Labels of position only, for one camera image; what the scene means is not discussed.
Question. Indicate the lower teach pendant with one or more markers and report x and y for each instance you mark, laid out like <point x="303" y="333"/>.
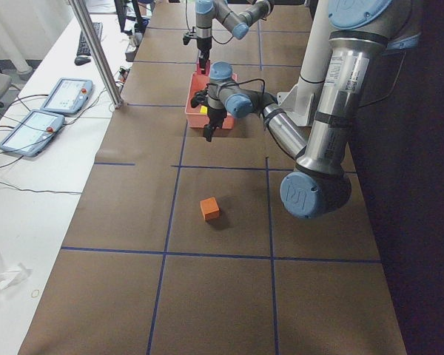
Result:
<point x="31" y="135"/>

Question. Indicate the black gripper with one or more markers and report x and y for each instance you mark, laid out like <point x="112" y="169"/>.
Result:
<point x="203" y="46"/>
<point x="215" y="115"/>

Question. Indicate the pink plastic bin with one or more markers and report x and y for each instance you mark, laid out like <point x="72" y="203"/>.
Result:
<point x="196" y="116"/>

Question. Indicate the teach pendant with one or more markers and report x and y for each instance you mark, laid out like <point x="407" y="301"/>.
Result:
<point x="68" y="96"/>
<point x="31" y="135"/>

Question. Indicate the black computer mouse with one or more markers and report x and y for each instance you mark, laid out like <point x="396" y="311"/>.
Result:
<point x="82" y="60"/>

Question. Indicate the red foam block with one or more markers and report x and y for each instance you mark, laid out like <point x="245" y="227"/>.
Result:
<point x="203" y="70"/>

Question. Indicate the orange foam block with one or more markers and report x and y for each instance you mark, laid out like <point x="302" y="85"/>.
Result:
<point x="210" y="209"/>

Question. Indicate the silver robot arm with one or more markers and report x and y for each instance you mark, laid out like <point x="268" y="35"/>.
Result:
<point x="237" y="24"/>
<point x="361" y="31"/>

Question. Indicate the upper teach pendant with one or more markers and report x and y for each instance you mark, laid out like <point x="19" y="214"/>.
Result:
<point x="68" y="96"/>

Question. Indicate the aluminium frame post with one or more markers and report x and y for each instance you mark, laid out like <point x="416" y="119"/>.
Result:
<point x="83" y="17"/>

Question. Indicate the crumpled white paper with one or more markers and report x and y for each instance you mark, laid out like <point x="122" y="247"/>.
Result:
<point x="5" y="275"/>

